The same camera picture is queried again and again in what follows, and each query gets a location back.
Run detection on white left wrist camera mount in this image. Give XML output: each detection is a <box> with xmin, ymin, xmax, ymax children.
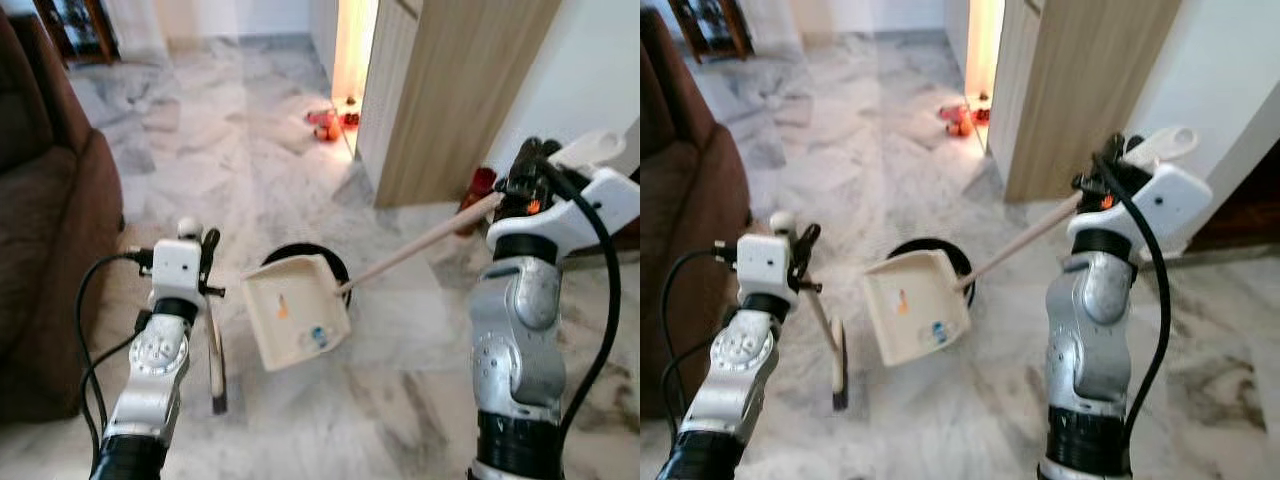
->
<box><xmin>735</xmin><ymin>233</ymin><xmax>797</xmax><ymax>306</ymax></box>
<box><xmin>150</xmin><ymin>238</ymin><xmax>207</xmax><ymax>311</ymax></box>

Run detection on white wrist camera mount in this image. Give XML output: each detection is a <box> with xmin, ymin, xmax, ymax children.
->
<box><xmin>150</xmin><ymin>238</ymin><xmax>207</xmax><ymax>311</ymax></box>
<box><xmin>735</xmin><ymin>233</ymin><xmax>797</xmax><ymax>306</ymax></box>
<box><xmin>486</xmin><ymin>129</ymin><xmax>641</xmax><ymax>257</ymax></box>
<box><xmin>1064</xmin><ymin>125</ymin><xmax>1214</xmax><ymax>253</ymax></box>

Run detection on brown fabric sofa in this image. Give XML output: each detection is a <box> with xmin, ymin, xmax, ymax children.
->
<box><xmin>640</xmin><ymin>5</ymin><xmax>752</xmax><ymax>421</ymax></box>
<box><xmin>0</xmin><ymin>8</ymin><xmax>127</xmax><ymax>423</ymax></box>

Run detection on dark wooden glass cabinet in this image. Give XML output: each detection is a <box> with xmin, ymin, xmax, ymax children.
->
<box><xmin>34</xmin><ymin>0</ymin><xmax>122</xmax><ymax>67</ymax></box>
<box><xmin>667</xmin><ymin>0</ymin><xmax>754</xmax><ymax>64</ymax></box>

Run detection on red plastic object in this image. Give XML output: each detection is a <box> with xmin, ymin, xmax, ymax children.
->
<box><xmin>459</xmin><ymin>165</ymin><xmax>499</xmax><ymax>237</ymax></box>

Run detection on light wood door panel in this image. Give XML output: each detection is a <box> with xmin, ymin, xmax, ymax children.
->
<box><xmin>984</xmin><ymin>0</ymin><xmax>1183</xmax><ymax>205</ymax></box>
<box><xmin>354</xmin><ymin>0</ymin><xmax>563</xmax><ymax>210</ymax></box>

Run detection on red toys on floor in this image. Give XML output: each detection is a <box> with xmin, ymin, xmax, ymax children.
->
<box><xmin>304</xmin><ymin>95</ymin><xmax>362</xmax><ymax>142</ymax></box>
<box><xmin>937</xmin><ymin>91</ymin><xmax>992</xmax><ymax>139</ymax></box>

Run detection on black round floor disc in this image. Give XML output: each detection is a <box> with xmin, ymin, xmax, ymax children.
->
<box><xmin>261</xmin><ymin>242</ymin><xmax>354</xmax><ymax>302</ymax></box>
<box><xmin>886</xmin><ymin>237</ymin><xmax>977</xmax><ymax>303</ymax></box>

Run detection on beige long-handled dustpan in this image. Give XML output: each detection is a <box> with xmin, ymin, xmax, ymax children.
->
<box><xmin>862</xmin><ymin>190</ymin><xmax>1088</xmax><ymax>369</ymax></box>
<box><xmin>241</xmin><ymin>191</ymin><xmax>507</xmax><ymax>374</ymax></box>

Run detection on beige broom with purple bristles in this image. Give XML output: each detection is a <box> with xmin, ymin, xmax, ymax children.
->
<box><xmin>176</xmin><ymin>216</ymin><xmax>230</xmax><ymax>415</ymax></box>
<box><xmin>770</xmin><ymin>211</ymin><xmax>852</xmax><ymax>412</ymax></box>

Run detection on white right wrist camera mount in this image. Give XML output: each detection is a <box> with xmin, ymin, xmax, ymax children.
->
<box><xmin>486</xmin><ymin>129</ymin><xmax>641</xmax><ymax>257</ymax></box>
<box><xmin>1064</xmin><ymin>125</ymin><xmax>1214</xmax><ymax>253</ymax></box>

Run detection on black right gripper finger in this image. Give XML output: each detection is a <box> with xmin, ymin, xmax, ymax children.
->
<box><xmin>1095</xmin><ymin>132</ymin><xmax>1141</xmax><ymax>173</ymax></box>
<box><xmin>515</xmin><ymin>137</ymin><xmax>561</xmax><ymax>179</ymax></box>

